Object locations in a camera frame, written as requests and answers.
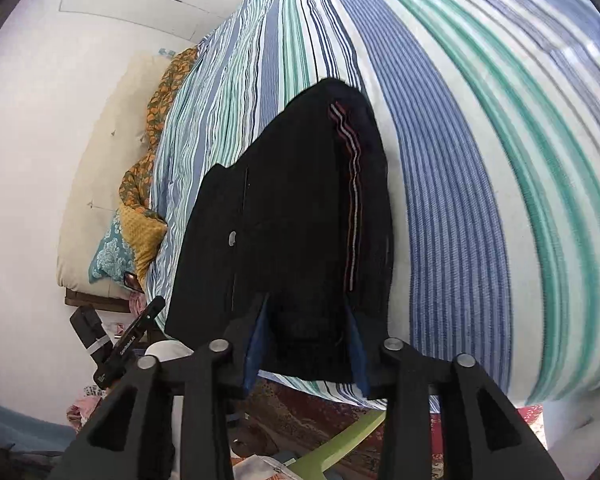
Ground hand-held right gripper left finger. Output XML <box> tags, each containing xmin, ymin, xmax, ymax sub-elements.
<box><xmin>47</xmin><ymin>292</ymin><xmax>272</xmax><ymax>480</ymax></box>

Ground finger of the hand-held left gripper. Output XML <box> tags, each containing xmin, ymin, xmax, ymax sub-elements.
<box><xmin>126</xmin><ymin>296</ymin><xmax>166</xmax><ymax>342</ymax></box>

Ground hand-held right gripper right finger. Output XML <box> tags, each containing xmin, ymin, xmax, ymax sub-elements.
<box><xmin>346</xmin><ymin>305</ymin><xmax>563</xmax><ymax>480</ymax></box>

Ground black pants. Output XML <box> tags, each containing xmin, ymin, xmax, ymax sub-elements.
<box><xmin>164</xmin><ymin>77</ymin><xmax>395</xmax><ymax>383</ymax></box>

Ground pink cloth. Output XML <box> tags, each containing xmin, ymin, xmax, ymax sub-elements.
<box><xmin>66</xmin><ymin>385</ymin><xmax>106</xmax><ymax>433</ymax></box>

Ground teal patterned pillow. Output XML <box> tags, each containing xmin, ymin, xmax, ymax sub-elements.
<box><xmin>87</xmin><ymin>208</ymin><xmax>137</xmax><ymax>286</ymax></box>

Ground red patterned rug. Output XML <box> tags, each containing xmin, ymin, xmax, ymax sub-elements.
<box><xmin>230</xmin><ymin>377</ymin><xmax>548</xmax><ymax>480</ymax></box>

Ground yellow dotted pillow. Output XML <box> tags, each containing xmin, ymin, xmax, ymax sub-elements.
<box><xmin>117</xmin><ymin>205</ymin><xmax>168</xmax><ymax>286</ymax></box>

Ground light green plastic object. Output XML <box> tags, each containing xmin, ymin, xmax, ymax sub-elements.
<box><xmin>286</xmin><ymin>410</ymin><xmax>387</xmax><ymax>480</ymax></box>

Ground blue grey cloth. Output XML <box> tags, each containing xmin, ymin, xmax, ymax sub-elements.
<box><xmin>0</xmin><ymin>395</ymin><xmax>76</xmax><ymax>456</ymax></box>

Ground white plastic bag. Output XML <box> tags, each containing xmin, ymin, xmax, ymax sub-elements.
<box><xmin>232</xmin><ymin>454</ymin><xmax>293</xmax><ymax>480</ymax></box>

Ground cream padded headboard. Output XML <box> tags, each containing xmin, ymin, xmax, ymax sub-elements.
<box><xmin>56</xmin><ymin>52</ymin><xmax>173</xmax><ymax>301</ymax></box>

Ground orange floral quilt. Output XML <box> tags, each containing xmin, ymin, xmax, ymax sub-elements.
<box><xmin>119</xmin><ymin>46</ymin><xmax>201</xmax><ymax>221</ymax></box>

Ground striped bed sheet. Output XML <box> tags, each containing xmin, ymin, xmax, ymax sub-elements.
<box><xmin>142</xmin><ymin>0</ymin><xmax>600</xmax><ymax>413</ymax></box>

